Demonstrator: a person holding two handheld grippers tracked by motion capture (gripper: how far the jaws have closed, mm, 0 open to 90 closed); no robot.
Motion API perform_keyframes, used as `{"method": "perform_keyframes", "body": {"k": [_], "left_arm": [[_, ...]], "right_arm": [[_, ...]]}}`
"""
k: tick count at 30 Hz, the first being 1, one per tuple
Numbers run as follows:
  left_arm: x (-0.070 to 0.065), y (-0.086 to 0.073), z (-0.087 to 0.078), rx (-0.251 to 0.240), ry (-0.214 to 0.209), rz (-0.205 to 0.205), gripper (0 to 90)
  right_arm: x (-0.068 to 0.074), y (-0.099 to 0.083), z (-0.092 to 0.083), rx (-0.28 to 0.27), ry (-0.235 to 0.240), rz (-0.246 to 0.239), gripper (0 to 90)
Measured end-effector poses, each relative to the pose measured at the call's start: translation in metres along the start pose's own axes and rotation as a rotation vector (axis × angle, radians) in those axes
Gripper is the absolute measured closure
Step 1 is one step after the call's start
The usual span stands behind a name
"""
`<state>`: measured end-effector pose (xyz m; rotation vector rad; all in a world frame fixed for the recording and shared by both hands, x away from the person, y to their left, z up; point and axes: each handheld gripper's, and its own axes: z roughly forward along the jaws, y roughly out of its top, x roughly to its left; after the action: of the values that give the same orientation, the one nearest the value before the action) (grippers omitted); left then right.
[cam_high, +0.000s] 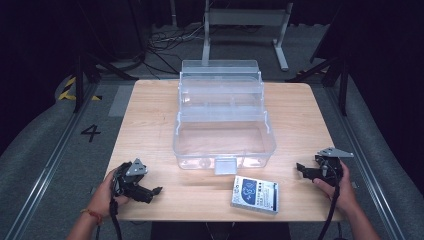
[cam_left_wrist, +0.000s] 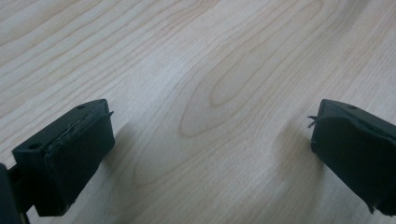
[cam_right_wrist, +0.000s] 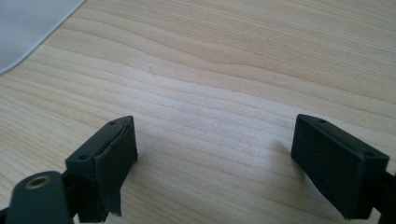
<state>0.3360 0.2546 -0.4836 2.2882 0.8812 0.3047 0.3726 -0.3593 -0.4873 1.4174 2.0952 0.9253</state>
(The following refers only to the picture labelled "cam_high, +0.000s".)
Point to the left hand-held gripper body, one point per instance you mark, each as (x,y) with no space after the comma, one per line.
(125,181)

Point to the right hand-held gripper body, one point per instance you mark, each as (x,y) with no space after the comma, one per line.
(331,166)

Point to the white and blue packet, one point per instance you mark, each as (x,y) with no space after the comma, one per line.
(255,198)

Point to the clear plastic tiered storage box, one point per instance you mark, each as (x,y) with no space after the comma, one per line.
(220,146)

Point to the person's left hand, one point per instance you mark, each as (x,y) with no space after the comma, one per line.
(103,200)

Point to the person's right hand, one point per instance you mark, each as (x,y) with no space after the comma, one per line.
(346,195)

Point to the grey floor patch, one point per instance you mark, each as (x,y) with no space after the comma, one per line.
(120,101)

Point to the black tripod stand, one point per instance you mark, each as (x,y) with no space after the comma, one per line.
(342,86)
(80,83)

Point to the yellow and black floor tape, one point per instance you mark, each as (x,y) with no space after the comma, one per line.
(68,95)

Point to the grey metal stand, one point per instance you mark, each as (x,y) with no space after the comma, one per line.
(245,16)

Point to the grey metal pole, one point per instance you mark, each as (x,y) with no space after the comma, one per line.
(173,13)

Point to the grey metal floor rail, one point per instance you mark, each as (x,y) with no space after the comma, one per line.
(50,163)
(366,166)

